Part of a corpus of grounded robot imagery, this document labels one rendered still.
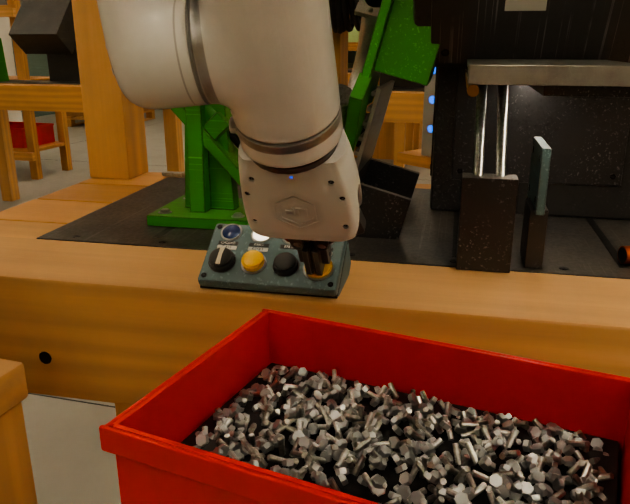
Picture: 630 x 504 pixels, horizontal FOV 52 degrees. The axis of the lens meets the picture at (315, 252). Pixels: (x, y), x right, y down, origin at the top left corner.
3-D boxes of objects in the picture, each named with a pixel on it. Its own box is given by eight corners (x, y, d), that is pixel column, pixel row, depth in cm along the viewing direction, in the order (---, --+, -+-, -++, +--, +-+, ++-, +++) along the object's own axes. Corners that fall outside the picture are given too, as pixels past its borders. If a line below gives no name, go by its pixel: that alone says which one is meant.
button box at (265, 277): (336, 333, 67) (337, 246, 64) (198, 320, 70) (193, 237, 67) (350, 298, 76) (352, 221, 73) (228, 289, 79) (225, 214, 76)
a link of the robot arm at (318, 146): (215, 143, 49) (224, 171, 51) (330, 147, 47) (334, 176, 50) (242, 73, 54) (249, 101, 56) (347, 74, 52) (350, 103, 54)
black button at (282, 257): (294, 276, 67) (293, 269, 66) (272, 274, 67) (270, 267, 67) (299, 257, 68) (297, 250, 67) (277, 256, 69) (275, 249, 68)
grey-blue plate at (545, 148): (542, 271, 74) (556, 148, 70) (524, 270, 75) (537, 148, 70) (534, 246, 83) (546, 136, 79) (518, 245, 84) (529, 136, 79)
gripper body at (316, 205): (217, 159, 51) (246, 246, 60) (346, 164, 49) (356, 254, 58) (241, 96, 55) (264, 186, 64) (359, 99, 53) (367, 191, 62)
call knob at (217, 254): (231, 272, 68) (228, 265, 67) (207, 270, 69) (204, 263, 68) (237, 252, 70) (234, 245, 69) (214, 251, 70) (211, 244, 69)
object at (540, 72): (647, 100, 59) (652, 65, 58) (465, 97, 62) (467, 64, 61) (576, 77, 95) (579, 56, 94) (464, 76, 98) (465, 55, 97)
